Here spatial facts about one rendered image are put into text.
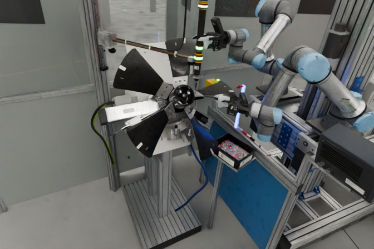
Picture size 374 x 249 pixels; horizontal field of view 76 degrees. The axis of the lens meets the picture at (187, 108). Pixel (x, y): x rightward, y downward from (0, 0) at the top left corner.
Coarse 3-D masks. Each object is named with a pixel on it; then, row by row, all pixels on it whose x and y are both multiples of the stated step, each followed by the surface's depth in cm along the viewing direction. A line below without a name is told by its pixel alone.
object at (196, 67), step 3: (201, 0) 109; (204, 0) 108; (207, 0) 109; (195, 63) 124; (198, 63) 124; (195, 66) 125; (198, 66) 125; (195, 69) 126; (198, 69) 126; (195, 72) 127; (198, 72) 127; (195, 78) 129
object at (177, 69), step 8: (176, 40) 138; (192, 40) 137; (168, 48) 139; (176, 48) 137; (184, 48) 136; (192, 48) 135; (168, 56) 138; (176, 56) 136; (176, 64) 136; (184, 64) 133; (176, 72) 135; (184, 72) 132
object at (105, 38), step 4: (100, 32) 146; (104, 32) 147; (108, 32) 147; (112, 32) 148; (100, 36) 145; (104, 36) 143; (108, 36) 142; (112, 36) 145; (116, 36) 148; (100, 40) 146; (104, 40) 145; (108, 40) 143; (100, 44) 148; (104, 44) 146; (108, 44) 145; (112, 44) 147
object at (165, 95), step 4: (164, 84) 126; (168, 84) 126; (160, 88) 128; (164, 88) 128; (168, 88) 128; (172, 88) 127; (160, 92) 129; (164, 92) 129; (168, 92) 129; (160, 96) 130; (164, 96) 130
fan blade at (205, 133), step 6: (192, 120) 128; (198, 126) 131; (198, 132) 128; (204, 132) 134; (198, 138) 125; (204, 138) 130; (210, 138) 137; (198, 144) 124; (204, 144) 128; (210, 144) 133; (216, 144) 138; (204, 150) 126; (204, 156) 125; (210, 156) 128
